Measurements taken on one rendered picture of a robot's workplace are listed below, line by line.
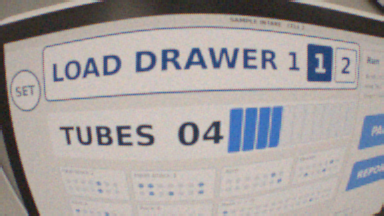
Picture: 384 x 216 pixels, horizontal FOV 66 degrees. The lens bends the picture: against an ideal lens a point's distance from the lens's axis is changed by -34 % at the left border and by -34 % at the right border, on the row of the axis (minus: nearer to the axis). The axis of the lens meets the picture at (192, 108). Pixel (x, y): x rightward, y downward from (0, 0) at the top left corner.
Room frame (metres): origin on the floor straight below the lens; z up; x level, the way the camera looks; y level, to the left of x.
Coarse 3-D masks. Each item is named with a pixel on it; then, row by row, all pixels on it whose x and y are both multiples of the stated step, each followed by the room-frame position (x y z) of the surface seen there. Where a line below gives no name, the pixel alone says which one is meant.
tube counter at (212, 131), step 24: (192, 120) 0.14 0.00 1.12; (216, 120) 0.14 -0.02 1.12; (240, 120) 0.14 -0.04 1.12; (264, 120) 0.15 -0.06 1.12; (288, 120) 0.15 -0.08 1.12; (312, 120) 0.16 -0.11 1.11; (336, 120) 0.17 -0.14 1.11; (192, 144) 0.12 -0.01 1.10; (216, 144) 0.13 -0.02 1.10; (240, 144) 0.13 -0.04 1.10; (264, 144) 0.14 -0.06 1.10; (288, 144) 0.14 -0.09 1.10
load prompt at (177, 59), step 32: (128, 32) 0.17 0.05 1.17; (160, 32) 0.17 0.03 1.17; (192, 32) 0.18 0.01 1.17; (224, 32) 0.19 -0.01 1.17; (256, 32) 0.19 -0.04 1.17; (288, 32) 0.20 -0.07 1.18; (64, 64) 0.14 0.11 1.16; (96, 64) 0.15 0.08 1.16; (128, 64) 0.15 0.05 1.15; (160, 64) 0.16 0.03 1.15; (192, 64) 0.16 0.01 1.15; (224, 64) 0.17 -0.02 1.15; (256, 64) 0.18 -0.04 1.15; (288, 64) 0.18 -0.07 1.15; (320, 64) 0.19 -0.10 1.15; (352, 64) 0.21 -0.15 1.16; (64, 96) 0.13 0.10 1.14; (96, 96) 0.13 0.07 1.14; (128, 96) 0.14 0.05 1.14
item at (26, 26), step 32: (96, 0) 0.19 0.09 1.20; (128, 0) 0.19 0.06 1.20; (160, 0) 0.19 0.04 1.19; (192, 0) 0.20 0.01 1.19; (224, 0) 0.20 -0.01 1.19; (256, 0) 0.21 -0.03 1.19; (288, 0) 0.22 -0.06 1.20; (0, 32) 0.15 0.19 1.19; (32, 32) 0.16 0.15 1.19; (0, 64) 0.13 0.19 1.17; (0, 96) 0.11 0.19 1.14
